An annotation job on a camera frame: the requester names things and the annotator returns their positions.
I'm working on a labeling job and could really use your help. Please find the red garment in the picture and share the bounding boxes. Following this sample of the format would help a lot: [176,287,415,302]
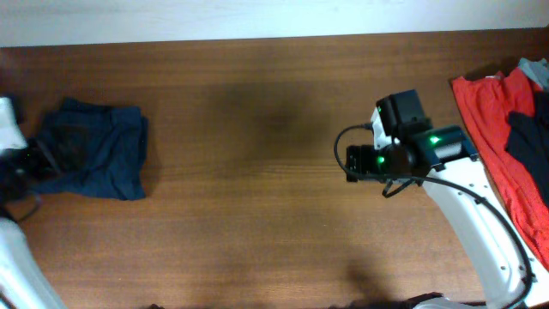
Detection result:
[451,68,548,267]

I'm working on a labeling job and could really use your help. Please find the dark blue shirt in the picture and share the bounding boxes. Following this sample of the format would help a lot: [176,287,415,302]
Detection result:
[33,98,148,201]

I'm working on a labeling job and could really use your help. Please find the black garment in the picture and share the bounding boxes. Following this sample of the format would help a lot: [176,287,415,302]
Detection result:
[505,92,548,207]

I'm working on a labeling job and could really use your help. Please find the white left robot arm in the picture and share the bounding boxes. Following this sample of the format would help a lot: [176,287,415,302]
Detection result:
[1,96,65,308]

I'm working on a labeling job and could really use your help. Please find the grey garment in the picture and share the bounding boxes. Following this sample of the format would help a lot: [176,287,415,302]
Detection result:
[518,58,549,91]

